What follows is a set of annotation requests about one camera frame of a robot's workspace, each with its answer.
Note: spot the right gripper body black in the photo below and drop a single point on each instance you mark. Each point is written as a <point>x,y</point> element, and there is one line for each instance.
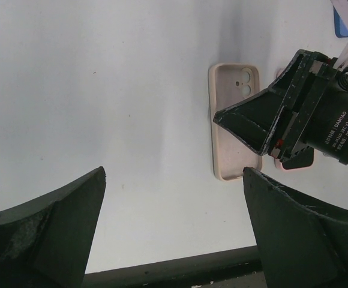
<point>288,140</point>

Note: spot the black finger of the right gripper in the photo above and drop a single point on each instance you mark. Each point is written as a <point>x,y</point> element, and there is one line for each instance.
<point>290,88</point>
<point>251,122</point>

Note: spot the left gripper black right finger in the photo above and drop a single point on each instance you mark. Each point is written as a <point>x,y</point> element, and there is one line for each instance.
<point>302,241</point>

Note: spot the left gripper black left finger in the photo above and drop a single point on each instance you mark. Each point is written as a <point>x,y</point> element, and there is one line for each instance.
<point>46,241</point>

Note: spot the pink phone case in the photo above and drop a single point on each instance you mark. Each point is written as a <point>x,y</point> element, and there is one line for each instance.
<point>294,168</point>

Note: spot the beige phone case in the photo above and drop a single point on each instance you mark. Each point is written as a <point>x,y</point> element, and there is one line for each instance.
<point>230,84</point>

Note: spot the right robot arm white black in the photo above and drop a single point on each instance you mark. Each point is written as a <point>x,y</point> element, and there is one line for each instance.
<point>327,130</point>

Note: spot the blue phone case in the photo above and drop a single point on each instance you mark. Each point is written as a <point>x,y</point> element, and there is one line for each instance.
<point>341,23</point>

